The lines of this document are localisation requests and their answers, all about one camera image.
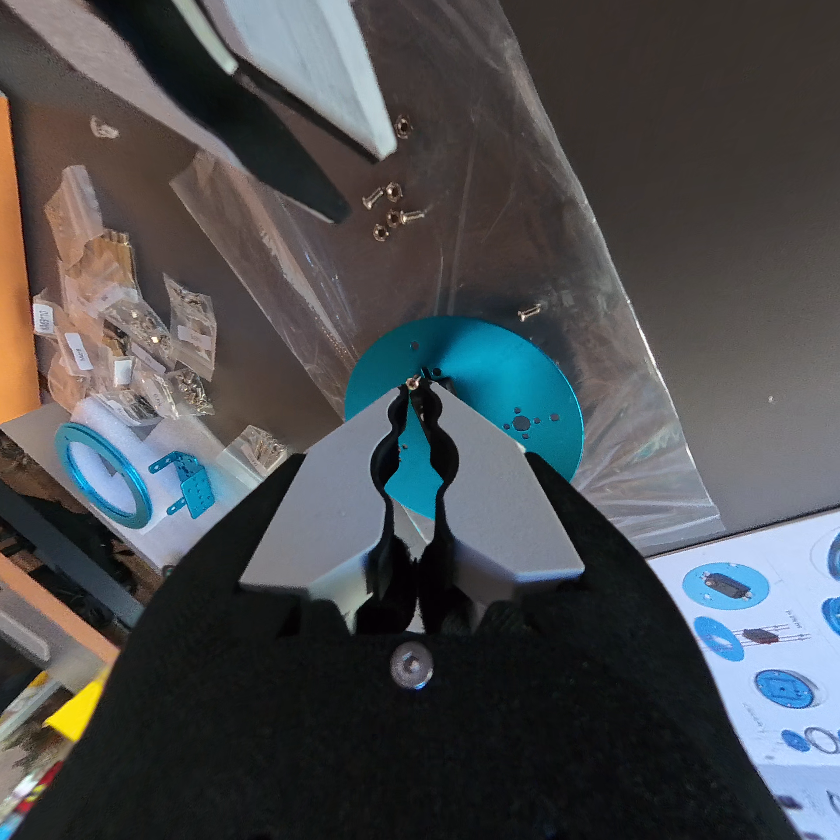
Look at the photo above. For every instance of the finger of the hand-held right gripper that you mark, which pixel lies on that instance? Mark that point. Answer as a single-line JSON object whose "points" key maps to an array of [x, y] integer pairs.
{"points": [[315, 59], [85, 59]]}

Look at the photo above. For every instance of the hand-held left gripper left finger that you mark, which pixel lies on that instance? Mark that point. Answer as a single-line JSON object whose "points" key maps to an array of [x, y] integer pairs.
{"points": [[315, 525]]}

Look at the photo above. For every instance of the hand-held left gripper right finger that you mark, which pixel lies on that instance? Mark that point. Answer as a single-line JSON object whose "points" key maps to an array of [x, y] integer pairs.
{"points": [[512, 525]]}

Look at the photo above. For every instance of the blue round metal plate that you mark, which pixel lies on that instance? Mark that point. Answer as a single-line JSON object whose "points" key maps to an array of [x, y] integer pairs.
{"points": [[499, 374]]}

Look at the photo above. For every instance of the grey wood-edged desk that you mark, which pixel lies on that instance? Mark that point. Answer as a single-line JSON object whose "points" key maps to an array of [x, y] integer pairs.
{"points": [[59, 610]]}

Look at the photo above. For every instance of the small clear plastic scrap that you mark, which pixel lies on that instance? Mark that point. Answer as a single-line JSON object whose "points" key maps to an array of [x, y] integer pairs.
{"points": [[103, 128]]}

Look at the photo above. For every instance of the small metal hex nut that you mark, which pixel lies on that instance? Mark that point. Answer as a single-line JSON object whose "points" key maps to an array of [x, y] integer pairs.
{"points": [[394, 218], [392, 191], [380, 232], [403, 126]]}

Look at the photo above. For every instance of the white foam sheet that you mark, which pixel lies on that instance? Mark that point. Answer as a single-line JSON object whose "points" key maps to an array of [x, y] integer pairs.
{"points": [[197, 439]]}

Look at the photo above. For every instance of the orange cardboard box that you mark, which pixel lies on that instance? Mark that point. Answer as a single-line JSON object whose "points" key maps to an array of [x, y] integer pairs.
{"points": [[13, 295]]}

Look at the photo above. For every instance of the clear plastic bag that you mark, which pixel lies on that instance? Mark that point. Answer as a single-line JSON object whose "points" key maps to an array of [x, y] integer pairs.
{"points": [[525, 197]]}

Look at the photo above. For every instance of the pile of small screw bags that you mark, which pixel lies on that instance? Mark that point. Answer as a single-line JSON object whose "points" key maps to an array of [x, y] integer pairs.
{"points": [[131, 328]]}

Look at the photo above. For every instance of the white instruction sheet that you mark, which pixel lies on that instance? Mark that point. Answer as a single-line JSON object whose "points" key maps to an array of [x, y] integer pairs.
{"points": [[774, 656]]}

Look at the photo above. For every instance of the yellow box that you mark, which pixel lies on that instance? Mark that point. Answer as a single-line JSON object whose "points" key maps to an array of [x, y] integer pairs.
{"points": [[75, 709]]}

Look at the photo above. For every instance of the blue perforated flat bracket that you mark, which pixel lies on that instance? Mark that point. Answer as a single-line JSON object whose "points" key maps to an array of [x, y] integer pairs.
{"points": [[190, 482]]}

